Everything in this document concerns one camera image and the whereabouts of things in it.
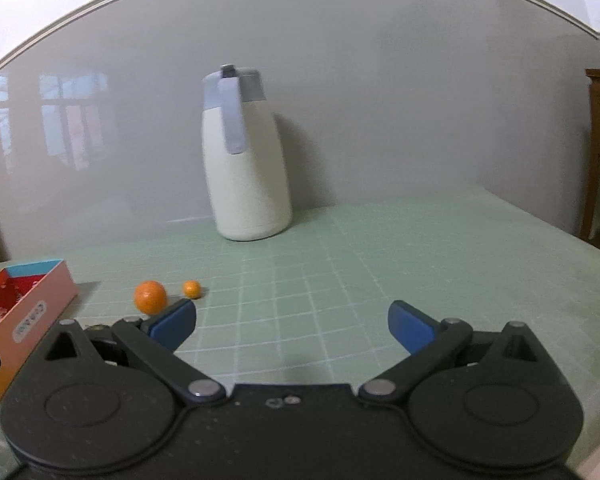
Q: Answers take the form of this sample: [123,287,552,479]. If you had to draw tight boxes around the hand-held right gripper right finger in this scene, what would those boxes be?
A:
[357,300,561,403]

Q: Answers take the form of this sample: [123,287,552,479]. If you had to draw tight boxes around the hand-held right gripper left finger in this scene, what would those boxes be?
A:
[30,297,227,407]

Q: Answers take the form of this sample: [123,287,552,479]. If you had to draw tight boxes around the orange mandarin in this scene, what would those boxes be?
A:
[134,280,168,312]

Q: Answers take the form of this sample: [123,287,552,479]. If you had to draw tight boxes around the colourful cardboard box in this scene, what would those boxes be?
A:
[0,259,78,405]

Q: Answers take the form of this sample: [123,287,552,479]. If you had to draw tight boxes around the white thermos jug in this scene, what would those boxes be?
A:
[201,64,293,242]

